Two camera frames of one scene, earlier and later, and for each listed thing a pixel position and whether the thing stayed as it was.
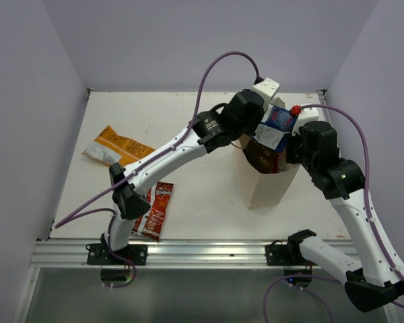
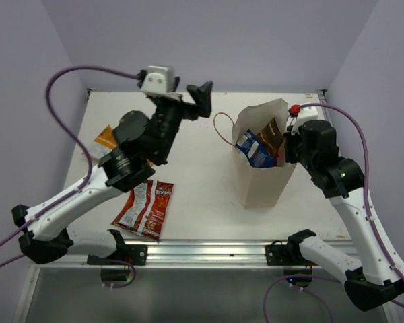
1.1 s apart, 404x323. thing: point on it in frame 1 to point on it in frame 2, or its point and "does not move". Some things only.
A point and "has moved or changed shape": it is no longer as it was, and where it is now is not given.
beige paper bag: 261,188 does not move
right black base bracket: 285,254 does not move
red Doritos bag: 151,225 does not move
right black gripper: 290,158 does not move
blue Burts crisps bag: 276,123 to 257,156
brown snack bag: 259,155 to 271,134
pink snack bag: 277,165 has moved or changed shape
